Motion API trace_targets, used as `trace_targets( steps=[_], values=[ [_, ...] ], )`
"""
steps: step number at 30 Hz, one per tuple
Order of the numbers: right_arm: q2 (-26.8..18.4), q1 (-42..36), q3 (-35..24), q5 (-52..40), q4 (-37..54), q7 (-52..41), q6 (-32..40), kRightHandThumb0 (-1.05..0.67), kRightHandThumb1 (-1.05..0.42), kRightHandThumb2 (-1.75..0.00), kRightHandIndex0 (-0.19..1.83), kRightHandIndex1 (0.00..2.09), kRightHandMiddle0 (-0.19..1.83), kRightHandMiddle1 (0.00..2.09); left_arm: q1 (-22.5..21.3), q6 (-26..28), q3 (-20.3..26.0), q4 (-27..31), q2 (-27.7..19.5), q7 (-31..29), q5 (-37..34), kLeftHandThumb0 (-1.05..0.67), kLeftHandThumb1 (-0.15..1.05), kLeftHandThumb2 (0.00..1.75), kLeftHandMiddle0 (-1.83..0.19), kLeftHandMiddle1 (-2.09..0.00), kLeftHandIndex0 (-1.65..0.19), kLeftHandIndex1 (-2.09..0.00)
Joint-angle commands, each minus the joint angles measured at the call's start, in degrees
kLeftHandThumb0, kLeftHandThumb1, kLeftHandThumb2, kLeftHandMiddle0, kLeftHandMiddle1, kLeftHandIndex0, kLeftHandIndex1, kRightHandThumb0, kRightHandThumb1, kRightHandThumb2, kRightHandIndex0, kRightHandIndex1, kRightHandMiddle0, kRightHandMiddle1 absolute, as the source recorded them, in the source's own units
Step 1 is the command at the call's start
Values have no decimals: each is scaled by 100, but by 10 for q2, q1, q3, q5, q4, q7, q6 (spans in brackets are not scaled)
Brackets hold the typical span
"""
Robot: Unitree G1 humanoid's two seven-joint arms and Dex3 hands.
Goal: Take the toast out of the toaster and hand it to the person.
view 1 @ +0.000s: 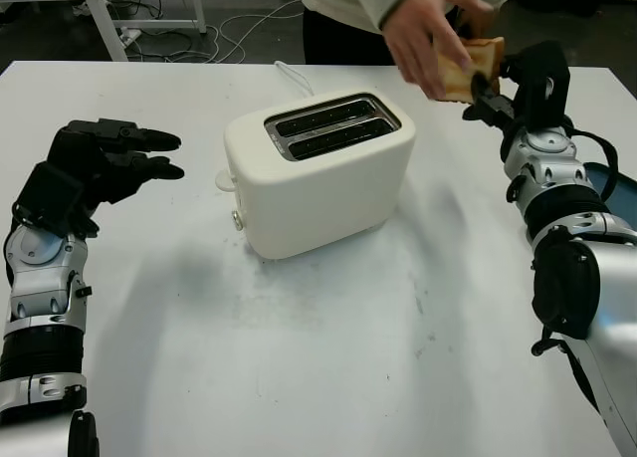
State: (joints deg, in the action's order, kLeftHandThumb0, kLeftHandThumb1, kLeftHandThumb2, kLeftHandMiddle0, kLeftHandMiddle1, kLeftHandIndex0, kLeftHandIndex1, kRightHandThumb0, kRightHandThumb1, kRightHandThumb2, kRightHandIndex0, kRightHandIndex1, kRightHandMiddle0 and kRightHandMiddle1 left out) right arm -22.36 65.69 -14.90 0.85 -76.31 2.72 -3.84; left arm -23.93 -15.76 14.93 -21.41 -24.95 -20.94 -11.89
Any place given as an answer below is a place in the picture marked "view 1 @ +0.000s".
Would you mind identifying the white desk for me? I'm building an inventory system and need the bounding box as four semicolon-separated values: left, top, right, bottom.
0;0;208;64

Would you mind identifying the white floor cable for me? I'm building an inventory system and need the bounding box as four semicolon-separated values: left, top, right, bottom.
212;1;305;66

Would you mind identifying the person left hand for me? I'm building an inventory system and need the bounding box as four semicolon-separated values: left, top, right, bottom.
440;0;495;36

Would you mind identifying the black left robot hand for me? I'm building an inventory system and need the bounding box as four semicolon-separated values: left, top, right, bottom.
47;118;186;238

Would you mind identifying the person in black trousers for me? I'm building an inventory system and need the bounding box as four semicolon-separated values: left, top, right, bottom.
300;0;520;68

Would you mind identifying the person right hand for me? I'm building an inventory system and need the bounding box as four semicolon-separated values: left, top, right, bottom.
382;0;472;102

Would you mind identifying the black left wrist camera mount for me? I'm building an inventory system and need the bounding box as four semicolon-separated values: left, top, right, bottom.
12;160;86;239

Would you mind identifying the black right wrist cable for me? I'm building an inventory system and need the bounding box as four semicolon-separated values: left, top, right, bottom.
566;126;622;205

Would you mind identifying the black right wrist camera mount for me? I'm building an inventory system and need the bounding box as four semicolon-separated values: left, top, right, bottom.
515;41;572;128

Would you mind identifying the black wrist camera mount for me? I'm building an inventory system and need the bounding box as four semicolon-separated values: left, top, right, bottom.
12;160;86;239
515;41;572;128

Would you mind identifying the white toaster power cord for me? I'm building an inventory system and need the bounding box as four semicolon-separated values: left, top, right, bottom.
273;61;316;98

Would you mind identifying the blue plastic tray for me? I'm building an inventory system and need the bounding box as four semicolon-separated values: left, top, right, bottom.
580;161;637;229

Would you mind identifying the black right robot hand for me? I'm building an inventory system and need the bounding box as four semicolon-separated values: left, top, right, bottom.
461;53;527;140

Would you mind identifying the person right forearm cream sleeve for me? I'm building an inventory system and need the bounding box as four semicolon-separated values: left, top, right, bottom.
347;0;452;31

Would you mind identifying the toast slice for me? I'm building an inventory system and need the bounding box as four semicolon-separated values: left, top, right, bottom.
430;36;507;105

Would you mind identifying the cream white toaster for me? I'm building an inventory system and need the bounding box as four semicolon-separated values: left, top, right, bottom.
223;92;417;262

